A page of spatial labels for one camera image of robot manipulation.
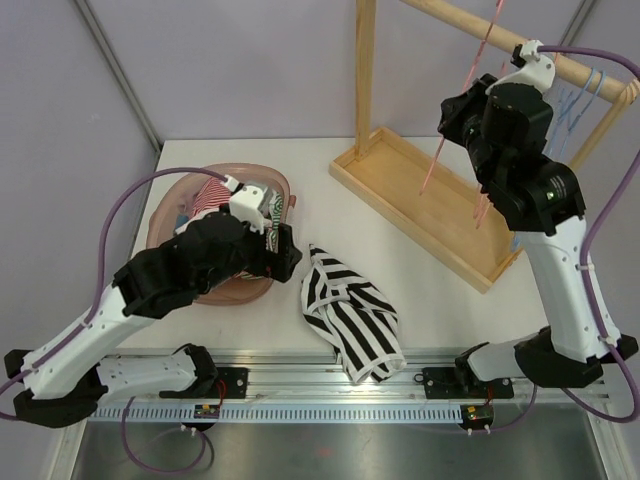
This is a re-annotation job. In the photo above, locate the wooden clothes rack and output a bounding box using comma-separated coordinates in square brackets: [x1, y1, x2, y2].
[329, 1, 639, 293]

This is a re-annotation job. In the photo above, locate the pink plastic basin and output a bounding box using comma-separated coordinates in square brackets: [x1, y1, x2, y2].
[146, 163, 296, 306]

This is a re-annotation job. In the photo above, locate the white slotted cable duct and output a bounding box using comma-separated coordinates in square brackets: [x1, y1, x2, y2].
[91, 402, 462, 424]

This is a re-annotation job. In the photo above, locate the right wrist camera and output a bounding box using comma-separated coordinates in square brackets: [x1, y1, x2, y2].
[492, 40, 556, 94]

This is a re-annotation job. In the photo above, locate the green striped tank top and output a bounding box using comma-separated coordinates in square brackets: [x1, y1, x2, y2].
[266, 190, 284, 252]

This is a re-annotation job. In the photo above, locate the pink hanger of black top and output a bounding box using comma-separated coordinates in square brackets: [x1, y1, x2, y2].
[419, 0, 505, 195]

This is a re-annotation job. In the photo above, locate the pink hanger of mauve top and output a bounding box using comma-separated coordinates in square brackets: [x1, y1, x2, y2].
[473, 184, 491, 229]

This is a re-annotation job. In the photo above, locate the blue hanger of green top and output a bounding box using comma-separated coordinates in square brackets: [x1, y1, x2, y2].
[544, 69, 607, 161]

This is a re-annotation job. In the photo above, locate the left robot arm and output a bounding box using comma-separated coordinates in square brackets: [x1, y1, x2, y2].
[4, 212, 302, 428]

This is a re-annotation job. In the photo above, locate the black white striped tank top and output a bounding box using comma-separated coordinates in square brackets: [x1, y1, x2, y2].
[300, 244, 406, 385]

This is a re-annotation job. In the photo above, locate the aluminium rail frame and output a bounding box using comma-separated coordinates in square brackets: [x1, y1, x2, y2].
[67, 279, 611, 401]

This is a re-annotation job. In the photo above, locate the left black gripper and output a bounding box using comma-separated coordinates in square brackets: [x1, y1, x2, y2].
[197, 213, 302, 296]

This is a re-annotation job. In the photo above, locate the teal tank top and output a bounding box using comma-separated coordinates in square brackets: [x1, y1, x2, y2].
[173, 214, 190, 236]

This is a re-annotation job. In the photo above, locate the mauve tank top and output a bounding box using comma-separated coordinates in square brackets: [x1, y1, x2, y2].
[177, 188, 199, 219]

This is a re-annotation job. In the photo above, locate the pink hanger of red top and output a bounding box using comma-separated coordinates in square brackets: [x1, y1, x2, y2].
[473, 60, 509, 227]

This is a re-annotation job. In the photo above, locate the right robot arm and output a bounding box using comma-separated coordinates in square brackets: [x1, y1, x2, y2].
[438, 74, 639, 396]

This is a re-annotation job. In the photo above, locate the red striped tank top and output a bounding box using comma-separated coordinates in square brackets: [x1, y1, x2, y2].
[190, 177, 231, 219]

